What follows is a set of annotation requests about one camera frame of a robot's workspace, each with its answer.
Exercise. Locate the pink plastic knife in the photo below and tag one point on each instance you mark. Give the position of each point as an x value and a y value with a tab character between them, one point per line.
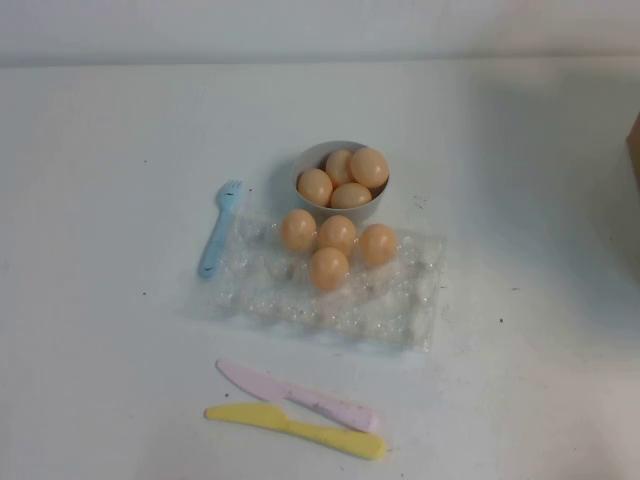
280	390

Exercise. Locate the clear plastic egg tray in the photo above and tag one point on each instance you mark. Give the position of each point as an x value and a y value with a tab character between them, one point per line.
300	310

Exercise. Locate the yellow plastic knife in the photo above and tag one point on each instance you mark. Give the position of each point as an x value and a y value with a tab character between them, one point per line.
260	415

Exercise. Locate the light blue plastic fork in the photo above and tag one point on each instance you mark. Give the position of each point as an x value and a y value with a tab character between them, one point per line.
215	240

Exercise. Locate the grey round bowl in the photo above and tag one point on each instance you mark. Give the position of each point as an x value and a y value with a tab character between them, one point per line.
320	212

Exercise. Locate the brown cardboard box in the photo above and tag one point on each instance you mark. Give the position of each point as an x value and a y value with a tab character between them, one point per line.
636	210

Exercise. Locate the orange plastic egg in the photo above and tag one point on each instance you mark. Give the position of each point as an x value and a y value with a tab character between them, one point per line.
351	196
339	167
329	268
337	234
298	229
370	166
315	187
378	243

